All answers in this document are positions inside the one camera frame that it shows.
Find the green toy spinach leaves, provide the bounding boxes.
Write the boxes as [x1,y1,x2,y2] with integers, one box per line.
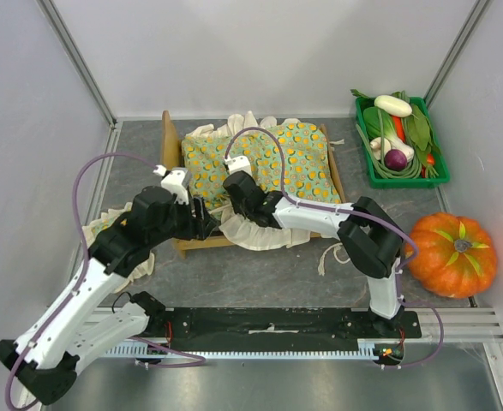
[392,92,440,166]

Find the wooden pet bed frame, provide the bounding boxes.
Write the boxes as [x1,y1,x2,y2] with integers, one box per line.
[160,110,345,259]

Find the green toy long beans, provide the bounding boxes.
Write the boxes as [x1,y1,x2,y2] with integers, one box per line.
[350,89,421,180]

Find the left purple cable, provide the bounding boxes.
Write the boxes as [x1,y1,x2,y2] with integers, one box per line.
[4,152,207,410]

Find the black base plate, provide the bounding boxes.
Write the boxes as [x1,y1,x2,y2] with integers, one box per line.
[144,307,422,352]

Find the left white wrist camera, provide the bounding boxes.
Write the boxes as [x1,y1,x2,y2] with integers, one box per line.
[153,164,190,205]

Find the orange toy carrot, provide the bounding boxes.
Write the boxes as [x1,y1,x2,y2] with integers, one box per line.
[392,116,405,142]

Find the small lemon print pillow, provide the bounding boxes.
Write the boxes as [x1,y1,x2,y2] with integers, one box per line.
[81,202,156,282]

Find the toy bok choy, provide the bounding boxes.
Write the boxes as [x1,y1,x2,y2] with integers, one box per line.
[362,107,415,161]

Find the white toy mushroom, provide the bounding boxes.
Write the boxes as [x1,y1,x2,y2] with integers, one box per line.
[369,137,392,161]

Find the purple toy onion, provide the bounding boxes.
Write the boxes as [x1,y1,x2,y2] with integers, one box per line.
[384,149,408,171]

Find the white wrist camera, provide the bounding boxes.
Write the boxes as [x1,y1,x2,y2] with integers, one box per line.
[153,164,190,205]
[224,155,252,176]

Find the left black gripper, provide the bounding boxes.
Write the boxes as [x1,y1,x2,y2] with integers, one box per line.
[149,193,218,246]

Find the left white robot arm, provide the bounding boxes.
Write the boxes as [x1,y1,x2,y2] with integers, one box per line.
[0,186,216,408]

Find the grey slotted cable duct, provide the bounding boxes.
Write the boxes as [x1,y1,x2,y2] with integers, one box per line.
[102,340,379,360]

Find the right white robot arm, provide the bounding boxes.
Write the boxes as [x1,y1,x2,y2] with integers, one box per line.
[223,171,404,337]

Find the white toy radish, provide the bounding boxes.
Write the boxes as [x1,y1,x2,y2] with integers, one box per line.
[374,95,412,118]

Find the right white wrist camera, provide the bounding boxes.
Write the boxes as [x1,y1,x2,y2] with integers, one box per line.
[224,155,252,176]

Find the orange toy pumpkin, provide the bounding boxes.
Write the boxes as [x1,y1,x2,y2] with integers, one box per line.
[404,212,498,299]

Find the large lemon print cushion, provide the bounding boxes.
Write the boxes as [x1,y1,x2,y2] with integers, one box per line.
[181,112,343,251]

